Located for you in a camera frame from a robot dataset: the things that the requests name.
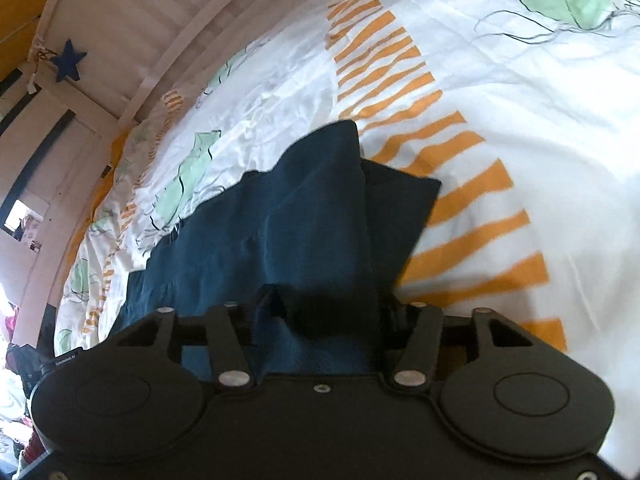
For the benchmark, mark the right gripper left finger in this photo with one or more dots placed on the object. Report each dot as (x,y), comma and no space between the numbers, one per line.
(227,360)

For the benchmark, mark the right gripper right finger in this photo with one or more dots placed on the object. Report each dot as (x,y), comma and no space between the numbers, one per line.
(415,370)

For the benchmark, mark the dark navy garment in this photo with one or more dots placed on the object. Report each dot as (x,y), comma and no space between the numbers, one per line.
(305,256)

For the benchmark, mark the white patterned duvet cover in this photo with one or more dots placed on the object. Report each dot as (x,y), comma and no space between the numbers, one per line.
(527,111)

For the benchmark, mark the blue star decoration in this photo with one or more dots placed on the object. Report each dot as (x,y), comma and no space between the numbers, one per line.
(66,63)

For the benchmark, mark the white wooden bed frame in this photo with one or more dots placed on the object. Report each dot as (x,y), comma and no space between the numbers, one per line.
(56,136)

